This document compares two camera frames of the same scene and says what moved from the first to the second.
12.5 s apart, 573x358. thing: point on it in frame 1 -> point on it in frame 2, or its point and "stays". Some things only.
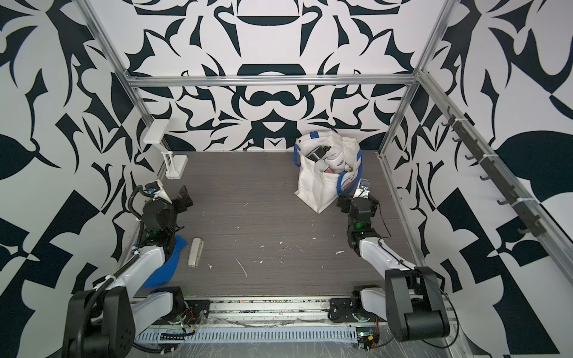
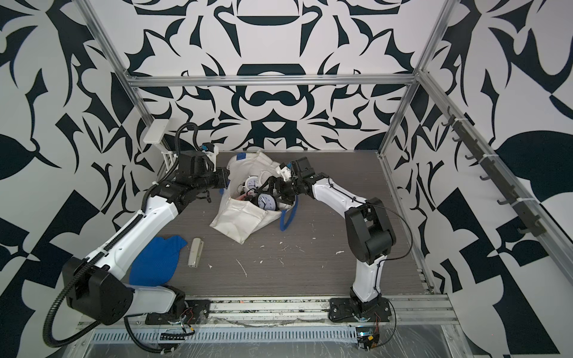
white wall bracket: (175, 166) stays
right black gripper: (349, 203) -> (272, 180)
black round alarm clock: (319, 154) -> (267, 201)
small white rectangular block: (195, 251) stays
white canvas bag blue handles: (318, 189) -> (238, 215)
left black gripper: (182, 207) -> (222, 174)
